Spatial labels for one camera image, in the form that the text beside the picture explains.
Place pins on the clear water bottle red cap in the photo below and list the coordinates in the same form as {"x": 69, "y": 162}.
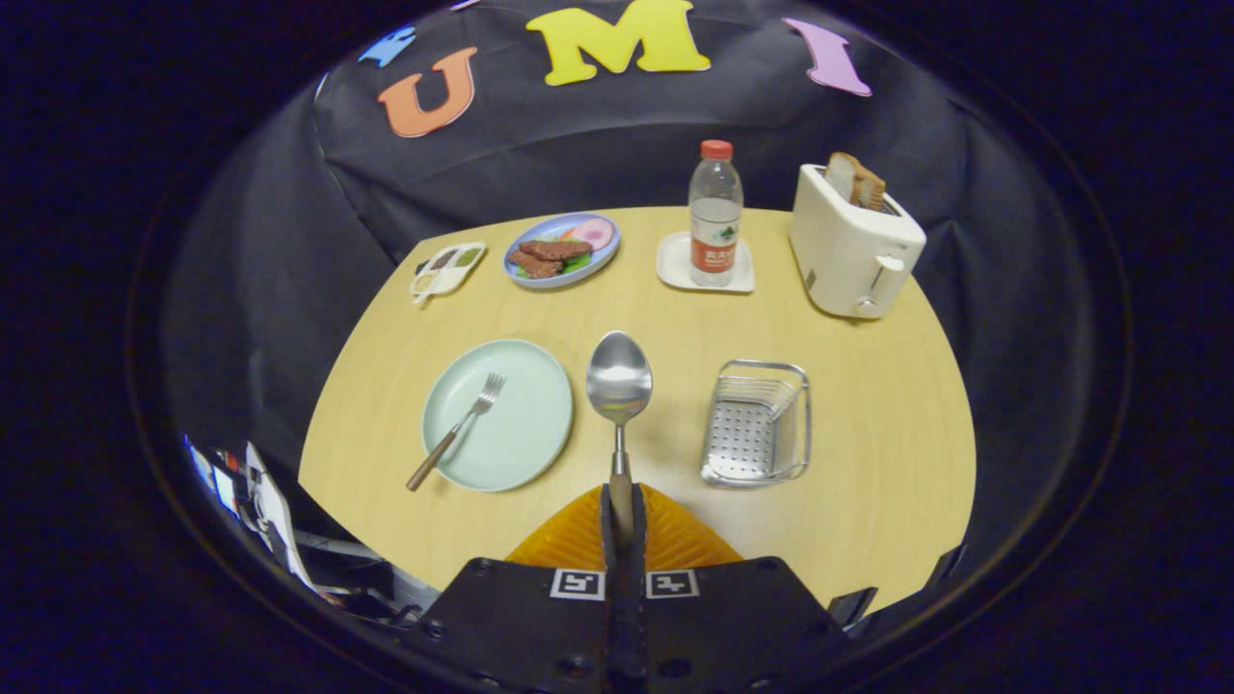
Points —
{"x": 715, "y": 207}

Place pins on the pink ham slice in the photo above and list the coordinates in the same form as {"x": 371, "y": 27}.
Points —
{"x": 593, "y": 232}

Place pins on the white square coaster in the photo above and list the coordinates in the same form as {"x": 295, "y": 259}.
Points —
{"x": 675, "y": 270}

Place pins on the blue food plate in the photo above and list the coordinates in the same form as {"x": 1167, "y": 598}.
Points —
{"x": 549, "y": 226}

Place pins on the pale green plate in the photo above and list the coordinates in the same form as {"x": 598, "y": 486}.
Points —
{"x": 521, "y": 434}

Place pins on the white toaster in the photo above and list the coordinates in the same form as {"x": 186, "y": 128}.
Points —
{"x": 848, "y": 251}

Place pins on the white divided seasoning dish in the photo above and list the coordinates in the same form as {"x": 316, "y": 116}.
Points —
{"x": 448, "y": 273}

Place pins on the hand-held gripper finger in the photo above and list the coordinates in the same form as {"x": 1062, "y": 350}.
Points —
{"x": 615, "y": 617}
{"x": 637, "y": 617}

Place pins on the toast slices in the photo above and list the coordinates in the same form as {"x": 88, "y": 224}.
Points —
{"x": 853, "y": 178}

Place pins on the white paper sheet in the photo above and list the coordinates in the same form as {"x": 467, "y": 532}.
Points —
{"x": 280, "y": 520}

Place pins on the brown meat slice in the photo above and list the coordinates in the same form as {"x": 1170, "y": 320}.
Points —
{"x": 557, "y": 249}
{"x": 533, "y": 265}

